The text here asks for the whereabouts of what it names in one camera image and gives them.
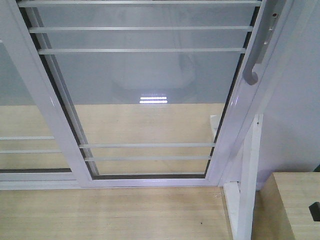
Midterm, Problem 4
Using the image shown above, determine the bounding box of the light wooden platform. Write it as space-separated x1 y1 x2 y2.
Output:
0 103 236 240

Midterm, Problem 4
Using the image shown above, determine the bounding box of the grey door handle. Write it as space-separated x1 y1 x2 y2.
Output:
242 0 271 86

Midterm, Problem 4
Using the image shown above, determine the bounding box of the black robot part corner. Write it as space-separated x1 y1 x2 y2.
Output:
308 201 320 222

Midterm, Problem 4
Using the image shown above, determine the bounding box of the white door frame post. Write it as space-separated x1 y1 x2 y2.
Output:
208 0 320 186

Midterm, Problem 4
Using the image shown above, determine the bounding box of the white fixed glass panel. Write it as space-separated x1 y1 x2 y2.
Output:
0 43 79 190

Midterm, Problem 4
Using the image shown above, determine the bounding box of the light wooden box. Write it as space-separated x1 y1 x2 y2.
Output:
252 172 320 240

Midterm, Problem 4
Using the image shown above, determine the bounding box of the white diagonal support brace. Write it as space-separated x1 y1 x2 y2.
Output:
223 114 264 240

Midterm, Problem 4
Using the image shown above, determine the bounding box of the grey door lock plate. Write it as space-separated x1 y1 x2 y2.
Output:
256 0 287 64

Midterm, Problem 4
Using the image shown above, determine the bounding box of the white sliding glass door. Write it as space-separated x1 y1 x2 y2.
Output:
0 0 293 188

